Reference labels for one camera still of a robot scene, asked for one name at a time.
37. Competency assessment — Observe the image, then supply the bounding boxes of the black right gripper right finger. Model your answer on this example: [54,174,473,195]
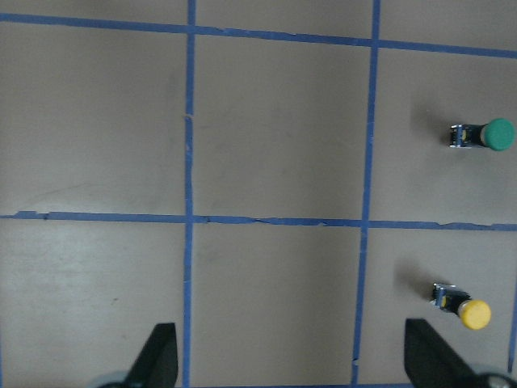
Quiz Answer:
[404,318,517,388]

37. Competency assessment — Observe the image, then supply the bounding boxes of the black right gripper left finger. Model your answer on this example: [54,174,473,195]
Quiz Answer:
[88,323,179,387]

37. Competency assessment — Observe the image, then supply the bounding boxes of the yellow push button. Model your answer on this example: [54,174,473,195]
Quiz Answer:
[430,283,492,331]

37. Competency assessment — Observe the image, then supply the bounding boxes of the green push button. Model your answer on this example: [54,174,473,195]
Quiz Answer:
[449,118,515,152]

